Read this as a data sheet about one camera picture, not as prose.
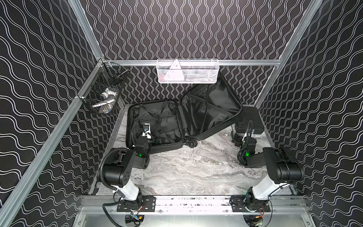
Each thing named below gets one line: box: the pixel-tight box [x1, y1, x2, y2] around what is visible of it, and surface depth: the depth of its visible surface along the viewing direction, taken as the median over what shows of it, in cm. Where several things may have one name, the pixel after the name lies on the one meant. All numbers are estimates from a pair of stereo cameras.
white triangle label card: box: [163, 59, 185, 81], surface depth 92 cm
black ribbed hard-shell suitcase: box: [126, 74, 244, 153], surface depth 101 cm
